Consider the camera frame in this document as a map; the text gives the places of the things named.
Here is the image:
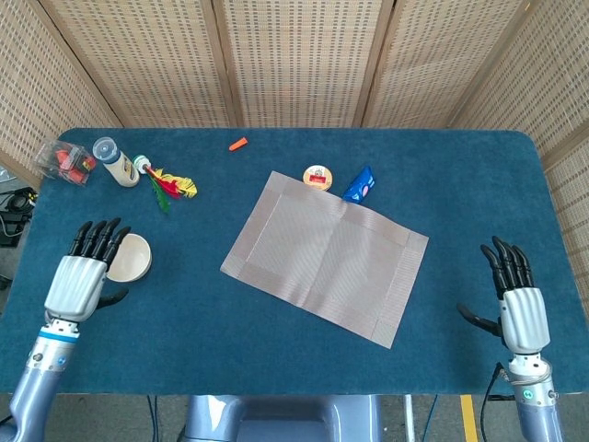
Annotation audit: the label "white table leg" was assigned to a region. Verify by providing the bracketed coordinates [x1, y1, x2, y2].
[403, 394, 416, 442]

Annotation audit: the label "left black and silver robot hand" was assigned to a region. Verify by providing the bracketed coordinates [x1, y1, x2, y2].
[43, 217, 133, 323]

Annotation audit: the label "black device on floor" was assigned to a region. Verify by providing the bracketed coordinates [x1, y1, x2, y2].
[0, 186, 38, 248]

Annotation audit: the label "grey-blue robot torso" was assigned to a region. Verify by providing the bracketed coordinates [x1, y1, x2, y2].
[177, 394, 386, 442]

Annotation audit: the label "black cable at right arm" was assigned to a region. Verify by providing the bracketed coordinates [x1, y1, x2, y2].
[480, 361, 507, 442]

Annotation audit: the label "colourful feather shuttlecock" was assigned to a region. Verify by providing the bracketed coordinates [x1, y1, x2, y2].
[132, 154, 199, 215]

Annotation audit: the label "clear bag with orange items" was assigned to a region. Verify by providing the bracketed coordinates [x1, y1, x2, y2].
[34, 139, 98, 188]

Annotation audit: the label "white ceramic bowl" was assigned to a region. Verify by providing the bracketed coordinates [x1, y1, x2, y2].
[105, 233, 153, 284]

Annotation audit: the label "round gold tin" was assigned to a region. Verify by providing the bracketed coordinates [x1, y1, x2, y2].
[302, 164, 335, 192]

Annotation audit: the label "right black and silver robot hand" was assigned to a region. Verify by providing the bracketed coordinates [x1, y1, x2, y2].
[456, 235, 552, 355]

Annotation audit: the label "cream squeeze bottle blue cap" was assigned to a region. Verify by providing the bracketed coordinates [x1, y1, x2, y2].
[92, 136, 141, 188]

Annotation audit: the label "woven bamboo folding screen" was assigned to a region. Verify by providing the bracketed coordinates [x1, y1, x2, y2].
[0, 0, 589, 305]

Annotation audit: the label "brown woven placemat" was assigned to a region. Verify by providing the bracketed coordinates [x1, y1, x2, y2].
[219, 169, 430, 350]

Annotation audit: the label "blue snack packet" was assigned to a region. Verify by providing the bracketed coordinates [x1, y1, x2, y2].
[341, 165, 378, 204]

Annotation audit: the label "blue felt table cover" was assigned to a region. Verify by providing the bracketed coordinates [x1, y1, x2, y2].
[0, 127, 585, 397]

